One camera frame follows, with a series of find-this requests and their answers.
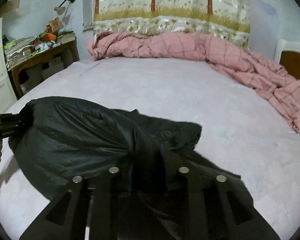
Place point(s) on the pink plaid quilt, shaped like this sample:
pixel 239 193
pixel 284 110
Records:
pixel 270 80

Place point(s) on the white and wood headboard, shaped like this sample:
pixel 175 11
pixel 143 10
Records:
pixel 288 54

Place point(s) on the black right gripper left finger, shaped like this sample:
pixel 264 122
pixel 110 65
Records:
pixel 87 208

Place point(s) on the large black jacket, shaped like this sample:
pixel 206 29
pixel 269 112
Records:
pixel 66 137

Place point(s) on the pale pink bed sheet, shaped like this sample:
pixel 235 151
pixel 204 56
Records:
pixel 241 132

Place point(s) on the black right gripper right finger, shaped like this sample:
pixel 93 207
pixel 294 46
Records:
pixel 207 202

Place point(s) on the white cabinet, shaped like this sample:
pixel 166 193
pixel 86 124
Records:
pixel 7 95

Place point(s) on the tree patterned window curtain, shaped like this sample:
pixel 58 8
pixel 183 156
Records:
pixel 228 19

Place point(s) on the clutter pile on table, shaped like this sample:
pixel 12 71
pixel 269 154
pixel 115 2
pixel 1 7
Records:
pixel 22 49

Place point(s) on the brown wooden side table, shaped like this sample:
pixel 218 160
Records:
pixel 43 57

